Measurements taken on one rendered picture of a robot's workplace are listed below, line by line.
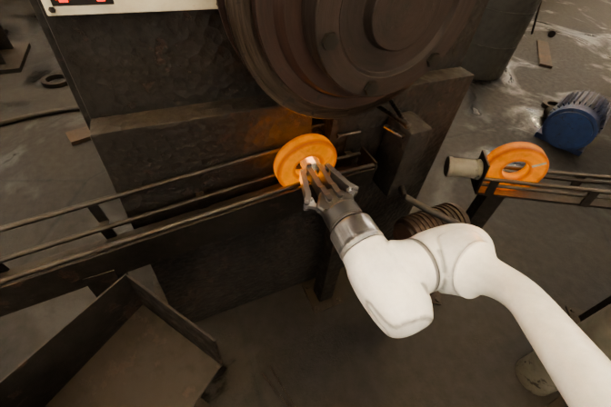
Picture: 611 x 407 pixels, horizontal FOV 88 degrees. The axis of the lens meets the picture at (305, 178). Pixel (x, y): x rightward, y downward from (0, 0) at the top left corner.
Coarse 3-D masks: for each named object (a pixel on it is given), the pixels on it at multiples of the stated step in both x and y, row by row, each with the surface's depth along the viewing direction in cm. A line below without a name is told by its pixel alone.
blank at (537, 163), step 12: (504, 144) 86; (516, 144) 84; (528, 144) 83; (492, 156) 87; (504, 156) 85; (516, 156) 84; (528, 156) 83; (540, 156) 83; (492, 168) 88; (528, 168) 86; (540, 168) 85; (528, 180) 88
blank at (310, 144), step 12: (288, 144) 70; (300, 144) 69; (312, 144) 70; (324, 144) 71; (276, 156) 72; (288, 156) 69; (300, 156) 71; (324, 156) 74; (336, 156) 76; (276, 168) 72; (288, 168) 72; (288, 180) 75
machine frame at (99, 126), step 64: (64, 64) 60; (128, 64) 57; (192, 64) 62; (448, 64) 91; (128, 128) 60; (192, 128) 65; (256, 128) 71; (384, 128) 90; (448, 128) 103; (192, 192) 76; (192, 256) 92; (256, 256) 106; (192, 320) 116
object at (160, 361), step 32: (128, 288) 57; (96, 320) 53; (128, 320) 60; (160, 320) 60; (32, 352) 45; (64, 352) 50; (96, 352) 56; (128, 352) 56; (160, 352) 57; (192, 352) 57; (0, 384) 42; (32, 384) 47; (64, 384) 53; (96, 384) 53; (128, 384) 53; (160, 384) 53; (192, 384) 54
